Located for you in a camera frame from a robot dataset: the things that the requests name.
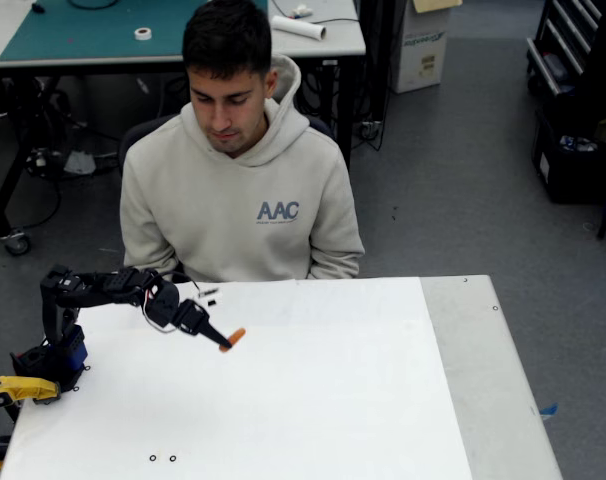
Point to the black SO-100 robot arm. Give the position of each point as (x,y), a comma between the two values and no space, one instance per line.
(100,290)

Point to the large white paper sheet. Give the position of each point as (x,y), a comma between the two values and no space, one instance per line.
(283,390)

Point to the white cardboard box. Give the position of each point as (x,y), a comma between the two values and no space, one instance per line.
(420,55)

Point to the black drawer tool cabinet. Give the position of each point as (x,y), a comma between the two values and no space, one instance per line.
(558,55)

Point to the white paper roll tube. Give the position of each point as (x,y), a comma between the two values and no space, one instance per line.
(298,26)

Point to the black caster wheel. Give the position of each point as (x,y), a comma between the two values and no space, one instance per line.
(17,243)

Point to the grey work table black legs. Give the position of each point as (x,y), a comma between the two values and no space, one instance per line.
(333,42)

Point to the green cutting mat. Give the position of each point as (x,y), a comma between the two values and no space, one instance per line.
(93,35)

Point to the man in beige hoodie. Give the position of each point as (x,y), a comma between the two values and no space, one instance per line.
(233,215)

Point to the white tape roll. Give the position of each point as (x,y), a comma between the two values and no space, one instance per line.
(143,33)

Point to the white cloth on floor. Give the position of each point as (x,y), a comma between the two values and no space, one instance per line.
(79,162)

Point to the blue tape scrap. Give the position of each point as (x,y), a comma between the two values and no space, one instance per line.
(549,411)

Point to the black storage bin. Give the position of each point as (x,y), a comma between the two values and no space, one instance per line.
(563,175)

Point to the crumpled white item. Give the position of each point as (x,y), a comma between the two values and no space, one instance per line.
(301,10)

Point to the small orange snack piece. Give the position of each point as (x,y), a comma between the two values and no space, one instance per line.
(237,336)

